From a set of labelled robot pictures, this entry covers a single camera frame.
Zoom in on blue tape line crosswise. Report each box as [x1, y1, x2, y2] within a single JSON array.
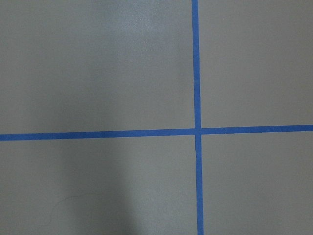
[[0, 125, 313, 141]]

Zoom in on blue tape line lengthwise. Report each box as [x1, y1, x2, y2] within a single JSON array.
[[191, 0, 204, 235]]

